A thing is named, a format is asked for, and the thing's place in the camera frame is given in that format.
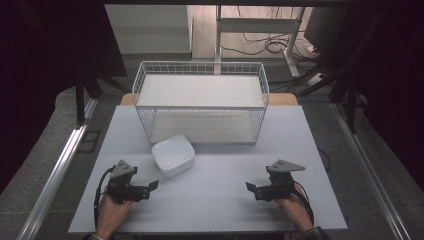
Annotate white power strip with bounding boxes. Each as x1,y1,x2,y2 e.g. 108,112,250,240
306,72,324,87

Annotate white desk frame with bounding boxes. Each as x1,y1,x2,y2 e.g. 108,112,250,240
214,4,307,79

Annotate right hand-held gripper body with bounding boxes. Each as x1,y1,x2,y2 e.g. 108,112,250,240
264,159,306,202

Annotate person's left hand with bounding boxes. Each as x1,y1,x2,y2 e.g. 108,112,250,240
95,191,135,240

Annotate person's right hand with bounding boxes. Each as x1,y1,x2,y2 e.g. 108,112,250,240
274,186,315,233

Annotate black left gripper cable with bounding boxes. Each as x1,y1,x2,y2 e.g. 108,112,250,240
93,166,116,231

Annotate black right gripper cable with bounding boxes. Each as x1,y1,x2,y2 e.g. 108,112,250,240
292,180,315,225

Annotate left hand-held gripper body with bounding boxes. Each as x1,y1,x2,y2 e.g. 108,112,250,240
105,159,142,204

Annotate white cabinet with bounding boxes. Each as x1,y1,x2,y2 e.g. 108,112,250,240
104,4,194,56

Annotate person's plaid sleeve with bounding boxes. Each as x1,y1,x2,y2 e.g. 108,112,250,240
292,226,332,240

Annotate white wire shelf rack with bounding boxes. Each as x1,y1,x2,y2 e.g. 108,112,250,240
131,60,270,146

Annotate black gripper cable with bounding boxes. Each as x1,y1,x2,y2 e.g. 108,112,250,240
292,180,315,225
93,166,116,231

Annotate black floor cables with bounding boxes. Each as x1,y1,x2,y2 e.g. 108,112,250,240
220,5,322,63

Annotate aluminium frame rail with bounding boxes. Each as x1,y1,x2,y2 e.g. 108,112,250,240
15,97,100,240
330,101,414,240

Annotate black metal stand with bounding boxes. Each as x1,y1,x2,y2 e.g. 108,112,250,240
294,9,393,135
74,65,132,130

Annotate white square bowl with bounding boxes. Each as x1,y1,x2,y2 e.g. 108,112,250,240
151,134,196,178

